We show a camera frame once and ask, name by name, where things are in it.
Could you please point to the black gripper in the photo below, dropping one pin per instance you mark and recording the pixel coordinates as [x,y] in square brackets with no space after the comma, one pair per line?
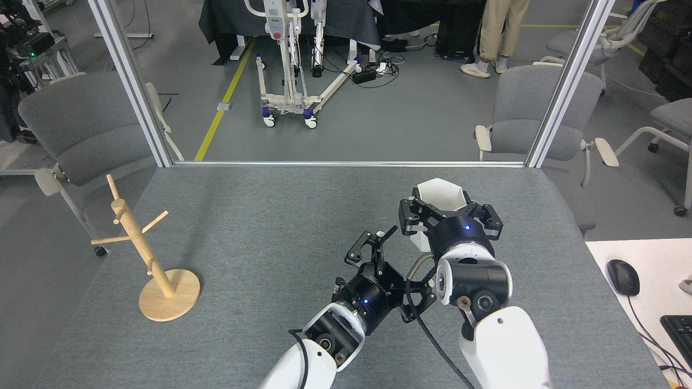
[459,232]
[373,294]

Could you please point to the white hexagonal cup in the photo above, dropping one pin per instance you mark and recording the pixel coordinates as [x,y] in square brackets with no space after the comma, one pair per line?
[443,194]

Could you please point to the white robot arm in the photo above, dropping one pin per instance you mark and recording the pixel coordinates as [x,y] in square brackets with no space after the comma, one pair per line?
[497,335]
[313,362]

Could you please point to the wooden cup rack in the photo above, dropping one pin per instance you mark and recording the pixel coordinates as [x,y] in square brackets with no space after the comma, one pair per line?
[162,302]

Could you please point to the grey chair with armrests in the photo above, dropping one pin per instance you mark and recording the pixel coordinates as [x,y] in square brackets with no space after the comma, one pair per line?
[86,129]
[519,108]

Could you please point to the black power adapter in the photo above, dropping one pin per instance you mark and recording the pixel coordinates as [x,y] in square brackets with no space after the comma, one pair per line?
[365,76]

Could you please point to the black computer mouse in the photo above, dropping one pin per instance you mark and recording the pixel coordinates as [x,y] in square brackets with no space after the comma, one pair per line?
[623,276]

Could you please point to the black equipment case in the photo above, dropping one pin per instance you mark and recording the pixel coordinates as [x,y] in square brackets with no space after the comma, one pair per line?
[457,35]

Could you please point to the person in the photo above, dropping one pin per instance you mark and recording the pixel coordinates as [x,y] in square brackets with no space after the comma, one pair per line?
[500,27]

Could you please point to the white desk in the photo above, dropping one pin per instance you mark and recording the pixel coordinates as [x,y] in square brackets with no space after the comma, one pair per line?
[659,259]

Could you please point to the grey chair on castors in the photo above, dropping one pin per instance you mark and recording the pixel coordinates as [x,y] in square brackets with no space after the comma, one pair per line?
[673,119]

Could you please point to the white rounded object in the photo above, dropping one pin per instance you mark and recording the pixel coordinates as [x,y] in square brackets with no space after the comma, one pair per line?
[686,285]

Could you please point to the black keyboard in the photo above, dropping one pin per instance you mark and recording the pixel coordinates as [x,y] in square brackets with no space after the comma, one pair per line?
[680,335]

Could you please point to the white stand on wheels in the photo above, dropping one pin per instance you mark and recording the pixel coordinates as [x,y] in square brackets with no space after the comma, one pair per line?
[277,27]

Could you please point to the table with black cloth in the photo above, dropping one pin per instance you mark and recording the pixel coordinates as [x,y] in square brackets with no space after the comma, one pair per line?
[232,21]

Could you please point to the equipment cart with devices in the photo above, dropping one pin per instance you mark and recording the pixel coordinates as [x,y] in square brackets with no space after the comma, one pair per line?
[32,46]

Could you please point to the silver table edge rail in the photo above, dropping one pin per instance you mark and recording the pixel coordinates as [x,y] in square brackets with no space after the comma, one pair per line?
[346,163]

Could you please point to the silver aluminium post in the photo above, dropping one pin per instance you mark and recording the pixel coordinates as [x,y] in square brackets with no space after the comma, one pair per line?
[132,81]
[567,86]

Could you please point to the white frame office chair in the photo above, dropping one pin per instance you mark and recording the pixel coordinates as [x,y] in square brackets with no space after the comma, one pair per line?
[611,40]

